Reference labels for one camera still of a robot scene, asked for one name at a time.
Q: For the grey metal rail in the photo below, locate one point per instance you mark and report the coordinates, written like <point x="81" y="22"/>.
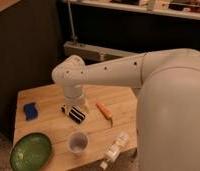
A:
<point x="93" y="53"/>

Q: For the black striped box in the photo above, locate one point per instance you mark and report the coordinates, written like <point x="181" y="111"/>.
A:
<point x="76" y="115"/>

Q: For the clear plastic bottle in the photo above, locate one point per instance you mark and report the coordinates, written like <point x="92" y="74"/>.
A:
<point x="114" y="150"/>

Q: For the blue sponge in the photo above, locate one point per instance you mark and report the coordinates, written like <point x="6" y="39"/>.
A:
<point x="30" y="111"/>

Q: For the white wall shelf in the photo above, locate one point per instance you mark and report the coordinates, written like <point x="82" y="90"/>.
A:
<point x="148" y="7"/>

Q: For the orange pepper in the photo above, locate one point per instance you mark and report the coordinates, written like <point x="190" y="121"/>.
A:
<point x="105" y="112"/>

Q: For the wooden table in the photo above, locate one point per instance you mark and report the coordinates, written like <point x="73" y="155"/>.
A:
<point x="120" y="101"/>

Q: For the metal pole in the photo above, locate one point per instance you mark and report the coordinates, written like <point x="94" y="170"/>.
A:
<point x="74" y="37"/>

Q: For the clear plastic cup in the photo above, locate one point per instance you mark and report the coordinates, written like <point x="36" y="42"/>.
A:
<point x="77" y="143"/>

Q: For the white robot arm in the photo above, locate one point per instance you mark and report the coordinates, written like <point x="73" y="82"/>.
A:
<point x="167" y="86"/>

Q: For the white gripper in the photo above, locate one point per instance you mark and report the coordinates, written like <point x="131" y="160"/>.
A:
<point x="80" y="102"/>

